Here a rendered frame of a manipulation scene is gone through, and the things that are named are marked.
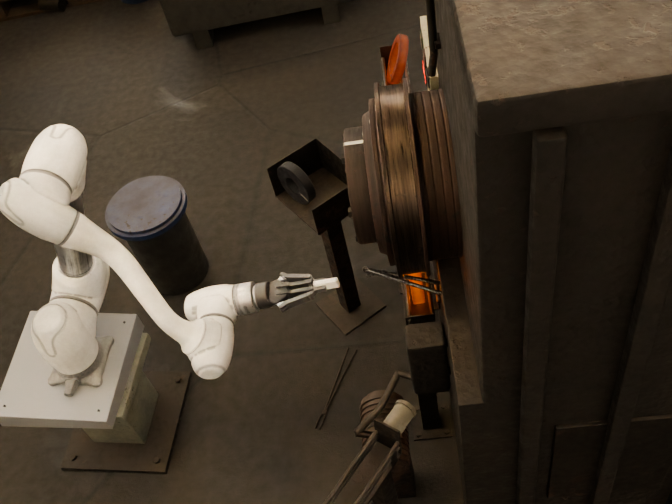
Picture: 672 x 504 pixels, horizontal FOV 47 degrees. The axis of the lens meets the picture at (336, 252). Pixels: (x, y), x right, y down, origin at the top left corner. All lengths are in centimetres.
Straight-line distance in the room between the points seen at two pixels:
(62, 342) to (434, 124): 133
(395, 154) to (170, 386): 163
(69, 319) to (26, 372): 35
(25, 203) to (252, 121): 206
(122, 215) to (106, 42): 198
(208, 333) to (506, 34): 123
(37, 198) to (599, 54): 137
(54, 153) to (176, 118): 204
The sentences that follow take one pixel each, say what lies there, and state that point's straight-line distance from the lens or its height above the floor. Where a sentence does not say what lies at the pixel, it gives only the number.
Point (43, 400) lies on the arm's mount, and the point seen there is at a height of 42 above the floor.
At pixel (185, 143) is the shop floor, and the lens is 390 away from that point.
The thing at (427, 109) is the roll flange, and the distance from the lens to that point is 172.
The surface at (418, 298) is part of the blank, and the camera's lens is 209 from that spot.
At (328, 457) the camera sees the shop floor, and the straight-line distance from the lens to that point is 271.
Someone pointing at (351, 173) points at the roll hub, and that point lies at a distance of 172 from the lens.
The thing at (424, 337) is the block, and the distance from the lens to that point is 194.
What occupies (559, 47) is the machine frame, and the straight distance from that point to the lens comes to 113.
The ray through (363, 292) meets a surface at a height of 1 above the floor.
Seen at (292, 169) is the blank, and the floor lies 75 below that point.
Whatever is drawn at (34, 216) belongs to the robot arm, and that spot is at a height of 119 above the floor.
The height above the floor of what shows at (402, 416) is 69.
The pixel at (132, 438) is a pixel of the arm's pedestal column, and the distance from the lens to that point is 289.
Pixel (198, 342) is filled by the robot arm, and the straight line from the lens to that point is 207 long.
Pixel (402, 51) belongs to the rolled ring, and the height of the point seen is 73.
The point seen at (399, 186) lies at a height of 127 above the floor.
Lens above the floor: 243
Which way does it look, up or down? 50 degrees down
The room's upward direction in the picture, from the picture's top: 14 degrees counter-clockwise
